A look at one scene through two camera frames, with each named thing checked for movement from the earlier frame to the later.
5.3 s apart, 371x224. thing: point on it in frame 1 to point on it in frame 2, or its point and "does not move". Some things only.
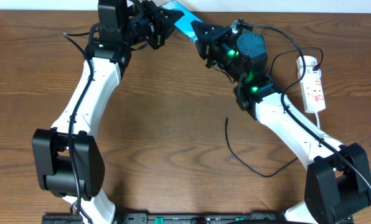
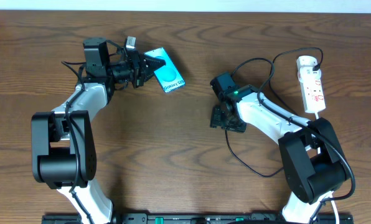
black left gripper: x=159 y=30 to x=138 y=71
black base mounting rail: x=173 y=218 does not move
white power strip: x=312 y=89 does not move
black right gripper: x=210 y=42 to x=215 y=121
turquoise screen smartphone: x=183 y=24 to x=169 y=76
